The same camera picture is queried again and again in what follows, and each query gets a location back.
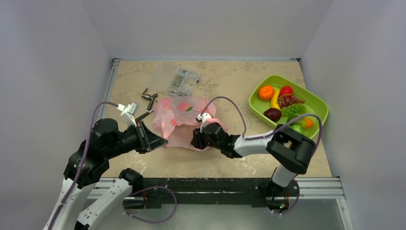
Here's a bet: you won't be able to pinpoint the pink plastic bag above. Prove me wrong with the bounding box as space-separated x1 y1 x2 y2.
152 96 209 151

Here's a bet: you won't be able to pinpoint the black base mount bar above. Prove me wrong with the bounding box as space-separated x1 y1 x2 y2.
123 178 300 211

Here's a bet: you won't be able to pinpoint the black metal clamp tool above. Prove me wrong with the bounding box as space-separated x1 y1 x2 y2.
141 88 158 111

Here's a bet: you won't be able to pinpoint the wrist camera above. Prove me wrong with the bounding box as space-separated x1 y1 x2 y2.
117 102 139 127
196 113 212 133

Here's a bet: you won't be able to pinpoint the fake dark red plum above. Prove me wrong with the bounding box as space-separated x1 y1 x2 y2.
263 108 282 122

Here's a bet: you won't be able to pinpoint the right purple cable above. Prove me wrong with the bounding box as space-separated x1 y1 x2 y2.
200 96 323 156

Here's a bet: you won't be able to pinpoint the fake green grapes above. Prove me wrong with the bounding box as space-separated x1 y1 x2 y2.
281 103 307 117

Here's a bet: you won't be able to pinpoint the fake red strawberry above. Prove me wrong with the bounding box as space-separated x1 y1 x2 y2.
280 85 294 96

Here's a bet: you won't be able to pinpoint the fake green lime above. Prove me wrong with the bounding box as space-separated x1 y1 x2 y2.
290 125 305 135

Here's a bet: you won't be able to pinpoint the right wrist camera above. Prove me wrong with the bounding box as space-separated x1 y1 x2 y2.
196 113 212 133

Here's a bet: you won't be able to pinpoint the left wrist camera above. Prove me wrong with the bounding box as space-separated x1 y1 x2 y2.
117 102 139 127

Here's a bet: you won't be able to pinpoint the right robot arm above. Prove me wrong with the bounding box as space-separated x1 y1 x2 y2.
191 123 317 195

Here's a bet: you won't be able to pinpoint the fake red grapes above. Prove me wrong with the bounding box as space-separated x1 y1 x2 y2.
277 94 305 108

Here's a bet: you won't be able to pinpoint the fake banana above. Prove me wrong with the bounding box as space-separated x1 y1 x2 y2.
270 89 281 110

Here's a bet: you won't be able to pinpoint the fake mango green orange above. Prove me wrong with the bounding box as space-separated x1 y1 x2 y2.
291 117 314 129

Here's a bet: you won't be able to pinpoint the aluminium frame rail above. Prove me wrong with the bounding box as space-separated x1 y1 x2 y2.
65 58 121 230

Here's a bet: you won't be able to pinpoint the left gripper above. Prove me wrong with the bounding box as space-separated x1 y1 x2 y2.
105 119 168 158

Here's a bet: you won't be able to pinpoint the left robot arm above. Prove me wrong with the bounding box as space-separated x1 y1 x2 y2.
44 118 168 230

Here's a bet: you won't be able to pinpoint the clear screw organizer box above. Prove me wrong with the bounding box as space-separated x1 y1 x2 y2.
165 67 201 96

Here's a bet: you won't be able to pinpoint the green plastic tray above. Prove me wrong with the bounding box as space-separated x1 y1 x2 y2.
248 75 329 129

